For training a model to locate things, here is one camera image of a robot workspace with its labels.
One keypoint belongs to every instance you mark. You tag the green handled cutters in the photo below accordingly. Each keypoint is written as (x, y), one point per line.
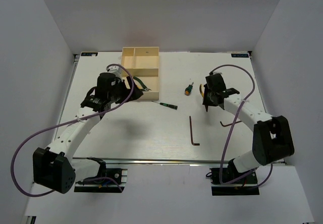
(142, 87)

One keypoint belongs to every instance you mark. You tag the cream compartment tray box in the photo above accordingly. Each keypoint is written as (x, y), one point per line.
(143, 63)

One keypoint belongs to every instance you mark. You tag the long brown hex key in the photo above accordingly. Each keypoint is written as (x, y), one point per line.
(191, 133)

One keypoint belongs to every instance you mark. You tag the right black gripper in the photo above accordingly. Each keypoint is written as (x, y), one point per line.
(206, 102)

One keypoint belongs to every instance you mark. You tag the slim black green screwdriver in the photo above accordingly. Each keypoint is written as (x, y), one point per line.
(171, 106)

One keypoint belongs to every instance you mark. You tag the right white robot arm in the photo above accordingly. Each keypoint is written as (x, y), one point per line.
(272, 139)

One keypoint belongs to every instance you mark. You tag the short brown hex key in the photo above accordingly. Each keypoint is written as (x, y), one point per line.
(227, 125)

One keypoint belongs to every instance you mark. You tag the large yellow-black needle-nose pliers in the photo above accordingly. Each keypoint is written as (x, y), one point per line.
(201, 90)

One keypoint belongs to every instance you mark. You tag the stubby green orange screwdriver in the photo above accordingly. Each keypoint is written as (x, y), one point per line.
(188, 89)

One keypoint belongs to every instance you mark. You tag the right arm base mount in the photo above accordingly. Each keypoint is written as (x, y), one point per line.
(234, 183)

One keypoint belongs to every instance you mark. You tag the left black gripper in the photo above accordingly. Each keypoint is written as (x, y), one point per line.
(122, 84)

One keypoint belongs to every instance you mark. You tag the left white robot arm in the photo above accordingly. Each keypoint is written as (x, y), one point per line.
(53, 167)

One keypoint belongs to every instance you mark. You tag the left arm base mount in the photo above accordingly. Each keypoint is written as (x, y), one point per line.
(95, 175)

